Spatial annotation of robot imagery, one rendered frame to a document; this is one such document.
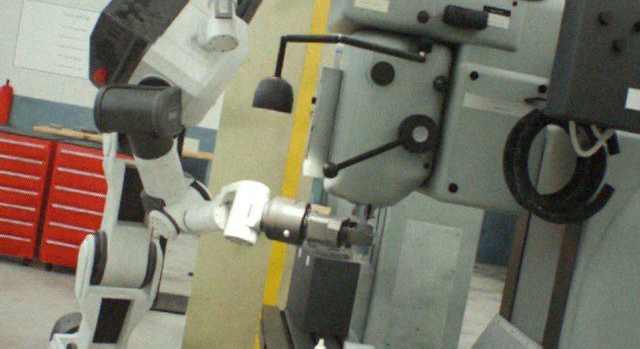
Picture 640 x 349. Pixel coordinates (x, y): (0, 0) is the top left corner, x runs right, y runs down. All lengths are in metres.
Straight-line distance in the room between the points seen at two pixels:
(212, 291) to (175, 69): 1.76
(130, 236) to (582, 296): 1.09
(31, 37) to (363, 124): 9.58
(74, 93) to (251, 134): 7.60
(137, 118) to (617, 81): 0.89
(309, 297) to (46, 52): 9.09
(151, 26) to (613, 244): 1.00
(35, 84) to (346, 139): 9.51
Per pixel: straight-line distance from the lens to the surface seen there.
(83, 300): 2.03
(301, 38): 1.35
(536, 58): 1.48
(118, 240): 1.99
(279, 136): 3.21
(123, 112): 1.58
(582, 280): 1.48
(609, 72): 1.25
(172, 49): 1.67
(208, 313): 3.31
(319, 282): 1.91
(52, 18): 10.81
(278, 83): 1.37
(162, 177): 1.68
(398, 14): 1.40
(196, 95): 1.65
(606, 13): 1.24
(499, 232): 11.23
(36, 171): 6.26
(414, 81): 1.42
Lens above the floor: 1.43
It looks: 3 degrees down
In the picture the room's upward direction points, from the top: 10 degrees clockwise
